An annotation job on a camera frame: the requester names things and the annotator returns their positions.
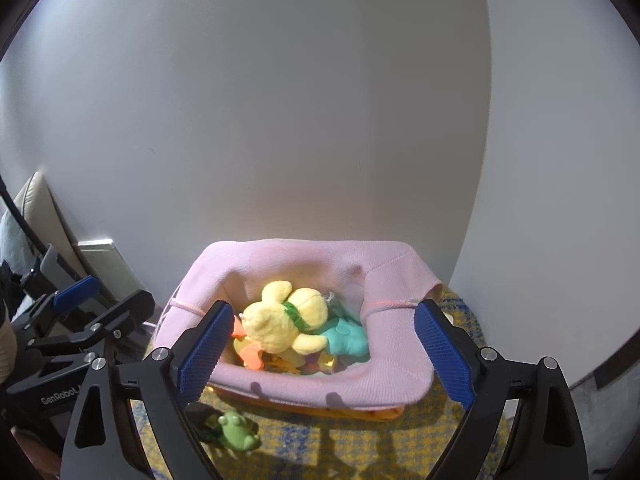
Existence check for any person's left forearm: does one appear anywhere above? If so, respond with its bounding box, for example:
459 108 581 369
0 305 19 387

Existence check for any yellow blue plaid blanket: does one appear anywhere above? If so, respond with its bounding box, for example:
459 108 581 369
129 285 517 480

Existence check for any grey pillow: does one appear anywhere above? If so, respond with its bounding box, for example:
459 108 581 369
0 209 37 282

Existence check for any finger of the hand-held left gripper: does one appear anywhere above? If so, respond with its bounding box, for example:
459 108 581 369
52 275 101 312
85 289 157 348

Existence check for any white flat panel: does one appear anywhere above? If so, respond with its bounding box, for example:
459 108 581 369
76 238 147 307

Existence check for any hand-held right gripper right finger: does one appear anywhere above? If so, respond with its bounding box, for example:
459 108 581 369
414 298 591 480

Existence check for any green frog toy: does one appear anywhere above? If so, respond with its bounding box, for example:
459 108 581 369
217 410 262 457

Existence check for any yellow duck plush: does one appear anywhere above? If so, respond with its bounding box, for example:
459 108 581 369
231 280 332 372

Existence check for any teal star plush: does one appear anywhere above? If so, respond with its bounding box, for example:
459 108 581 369
319 316 372 359

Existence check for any pink fabric bag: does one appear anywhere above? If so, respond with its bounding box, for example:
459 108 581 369
152 239 444 409

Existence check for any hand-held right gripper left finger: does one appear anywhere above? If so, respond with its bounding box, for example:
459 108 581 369
60 301 235 480

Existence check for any beige cushion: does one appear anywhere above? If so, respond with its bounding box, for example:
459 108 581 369
12 171 85 281

